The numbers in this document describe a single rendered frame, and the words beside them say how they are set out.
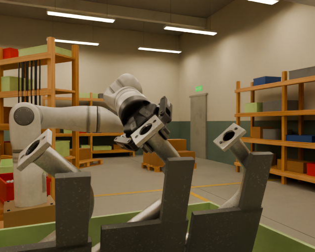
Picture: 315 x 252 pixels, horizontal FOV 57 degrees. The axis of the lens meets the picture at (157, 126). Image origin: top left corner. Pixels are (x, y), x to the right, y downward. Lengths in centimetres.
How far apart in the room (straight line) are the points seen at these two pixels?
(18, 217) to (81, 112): 37
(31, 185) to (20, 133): 17
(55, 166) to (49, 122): 64
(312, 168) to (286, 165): 62
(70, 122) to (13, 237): 41
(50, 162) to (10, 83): 430
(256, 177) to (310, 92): 602
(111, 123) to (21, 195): 36
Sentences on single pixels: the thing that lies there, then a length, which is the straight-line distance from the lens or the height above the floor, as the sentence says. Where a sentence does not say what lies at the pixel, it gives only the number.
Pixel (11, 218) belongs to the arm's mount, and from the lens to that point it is 101.
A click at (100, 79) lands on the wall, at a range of 1068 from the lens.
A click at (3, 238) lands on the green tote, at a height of 94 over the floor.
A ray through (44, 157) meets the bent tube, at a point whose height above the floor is 116.
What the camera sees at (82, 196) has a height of 111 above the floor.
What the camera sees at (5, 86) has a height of 173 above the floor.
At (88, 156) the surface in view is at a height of 22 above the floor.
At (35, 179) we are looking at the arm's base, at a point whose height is 103.
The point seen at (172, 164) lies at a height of 114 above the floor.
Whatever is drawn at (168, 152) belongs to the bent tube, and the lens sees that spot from 49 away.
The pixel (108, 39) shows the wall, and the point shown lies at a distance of 1103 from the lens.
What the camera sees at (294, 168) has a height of 33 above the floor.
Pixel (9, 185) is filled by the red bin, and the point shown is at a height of 91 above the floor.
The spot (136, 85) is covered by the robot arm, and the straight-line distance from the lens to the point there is 76.
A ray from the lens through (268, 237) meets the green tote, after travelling 77.
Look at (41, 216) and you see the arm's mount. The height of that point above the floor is 91.
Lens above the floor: 121
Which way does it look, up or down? 1 degrees down
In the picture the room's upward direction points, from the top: straight up
